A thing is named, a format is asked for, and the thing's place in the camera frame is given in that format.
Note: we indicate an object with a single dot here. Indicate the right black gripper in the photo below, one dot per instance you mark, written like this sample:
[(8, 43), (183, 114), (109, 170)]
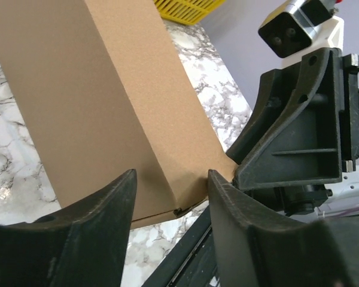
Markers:
[(303, 133)]

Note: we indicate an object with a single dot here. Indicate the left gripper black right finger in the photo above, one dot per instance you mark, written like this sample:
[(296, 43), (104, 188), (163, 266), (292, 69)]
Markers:
[(255, 246)]

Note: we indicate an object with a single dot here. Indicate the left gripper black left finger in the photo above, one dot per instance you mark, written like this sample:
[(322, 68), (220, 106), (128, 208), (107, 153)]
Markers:
[(83, 244)]

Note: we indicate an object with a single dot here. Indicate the brown cardboard box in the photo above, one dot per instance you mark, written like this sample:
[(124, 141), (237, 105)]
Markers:
[(101, 89)]

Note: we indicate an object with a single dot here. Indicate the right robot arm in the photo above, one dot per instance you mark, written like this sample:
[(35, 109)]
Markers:
[(356, 185)]

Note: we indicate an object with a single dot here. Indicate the yellow plastic basket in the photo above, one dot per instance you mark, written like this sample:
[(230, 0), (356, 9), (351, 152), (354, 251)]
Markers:
[(187, 12)]

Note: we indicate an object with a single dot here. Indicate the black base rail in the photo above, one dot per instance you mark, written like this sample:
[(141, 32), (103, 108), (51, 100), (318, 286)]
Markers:
[(192, 262)]

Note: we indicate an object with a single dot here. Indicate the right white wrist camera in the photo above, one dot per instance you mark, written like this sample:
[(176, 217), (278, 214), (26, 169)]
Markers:
[(297, 28)]

